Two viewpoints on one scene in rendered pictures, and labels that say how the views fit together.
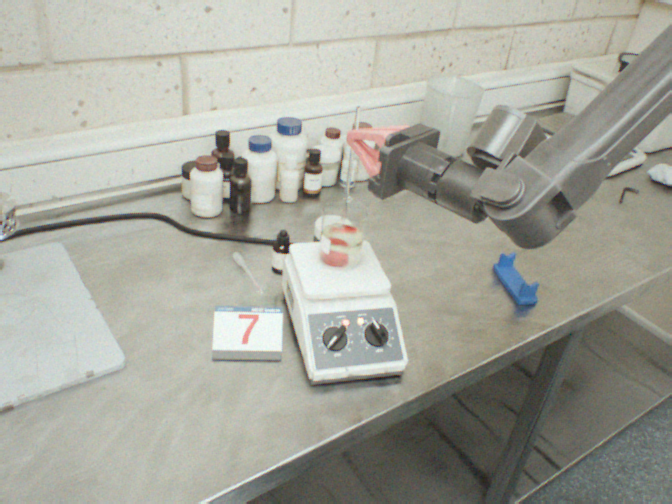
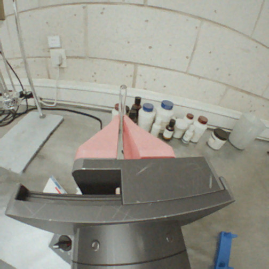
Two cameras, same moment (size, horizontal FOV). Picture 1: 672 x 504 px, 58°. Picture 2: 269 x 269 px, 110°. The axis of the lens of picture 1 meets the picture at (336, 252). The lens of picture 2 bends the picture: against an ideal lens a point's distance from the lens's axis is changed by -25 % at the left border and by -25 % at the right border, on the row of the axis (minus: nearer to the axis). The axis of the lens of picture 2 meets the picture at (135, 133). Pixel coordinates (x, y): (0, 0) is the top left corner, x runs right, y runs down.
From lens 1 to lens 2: 0.70 m
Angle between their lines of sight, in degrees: 31
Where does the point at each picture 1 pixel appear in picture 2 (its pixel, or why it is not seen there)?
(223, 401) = not seen: hidden behind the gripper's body
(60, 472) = not seen: outside the picture
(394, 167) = (58, 229)
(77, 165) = (86, 93)
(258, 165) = (142, 116)
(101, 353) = (19, 164)
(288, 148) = (161, 114)
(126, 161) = (103, 97)
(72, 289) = (44, 134)
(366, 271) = not seen: hidden behind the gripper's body
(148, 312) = (49, 157)
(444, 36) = (256, 98)
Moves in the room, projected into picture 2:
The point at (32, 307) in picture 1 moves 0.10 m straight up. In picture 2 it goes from (30, 134) to (20, 113)
